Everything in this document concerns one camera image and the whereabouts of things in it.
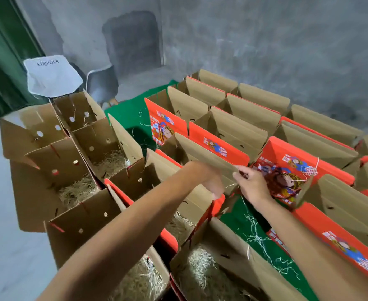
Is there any person's right hand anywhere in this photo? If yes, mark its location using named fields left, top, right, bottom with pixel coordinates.
left=232, top=164, right=274, bottom=209

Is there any person's left hand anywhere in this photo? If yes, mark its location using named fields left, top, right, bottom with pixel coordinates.
left=183, top=160, right=226, bottom=200

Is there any group of red fruit boxes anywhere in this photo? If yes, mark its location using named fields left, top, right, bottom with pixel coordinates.
left=144, top=68, right=368, bottom=293

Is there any person's right forearm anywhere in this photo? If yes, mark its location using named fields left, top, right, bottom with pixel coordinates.
left=256, top=194, right=368, bottom=301

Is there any person's left forearm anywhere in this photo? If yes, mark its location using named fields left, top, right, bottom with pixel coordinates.
left=36, top=163, right=202, bottom=301

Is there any grey plastic chair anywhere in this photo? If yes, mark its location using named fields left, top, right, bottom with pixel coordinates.
left=71, top=63, right=120, bottom=105

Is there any white plastic chair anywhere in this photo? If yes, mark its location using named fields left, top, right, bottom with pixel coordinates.
left=23, top=54, right=85, bottom=99

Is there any green tarp curtain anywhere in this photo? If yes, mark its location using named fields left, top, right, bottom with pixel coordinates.
left=0, top=0, right=47, bottom=128

